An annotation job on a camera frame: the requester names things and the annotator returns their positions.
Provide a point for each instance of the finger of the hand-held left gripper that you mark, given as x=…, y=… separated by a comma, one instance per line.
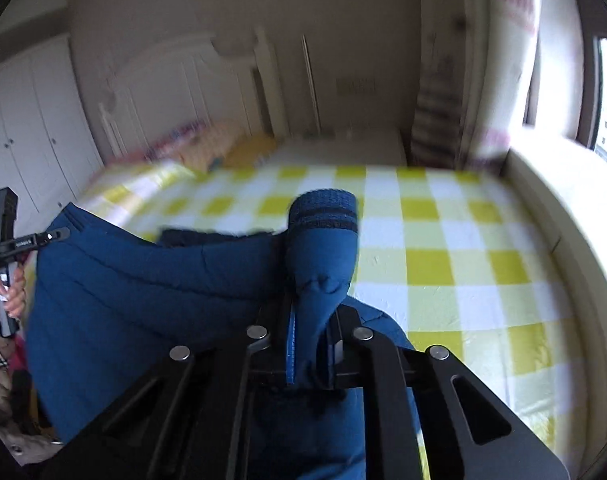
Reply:
x=43, y=239

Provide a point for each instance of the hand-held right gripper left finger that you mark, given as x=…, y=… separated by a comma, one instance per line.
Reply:
x=291, y=345

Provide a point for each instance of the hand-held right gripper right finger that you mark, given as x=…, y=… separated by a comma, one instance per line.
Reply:
x=348, y=360

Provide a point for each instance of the blue quilted jacket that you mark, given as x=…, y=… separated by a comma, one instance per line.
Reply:
x=133, y=285

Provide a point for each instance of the person's left hand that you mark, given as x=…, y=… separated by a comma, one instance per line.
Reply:
x=15, y=295

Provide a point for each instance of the white wardrobe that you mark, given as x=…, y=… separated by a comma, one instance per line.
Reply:
x=33, y=135

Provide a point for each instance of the yellow checked blanket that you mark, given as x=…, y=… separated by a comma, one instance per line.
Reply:
x=458, y=260

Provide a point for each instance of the patterned pillow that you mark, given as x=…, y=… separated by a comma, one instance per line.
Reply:
x=178, y=142

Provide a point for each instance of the yellow pillow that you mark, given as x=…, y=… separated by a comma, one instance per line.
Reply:
x=256, y=150

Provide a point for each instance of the white nightstand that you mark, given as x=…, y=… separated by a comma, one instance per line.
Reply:
x=343, y=147

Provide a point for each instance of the pale pink pillow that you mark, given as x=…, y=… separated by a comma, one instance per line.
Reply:
x=223, y=140

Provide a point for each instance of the white bed headboard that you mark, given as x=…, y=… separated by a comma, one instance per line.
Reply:
x=183, y=85

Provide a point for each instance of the printed curtain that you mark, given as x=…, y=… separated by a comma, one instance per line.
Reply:
x=483, y=60

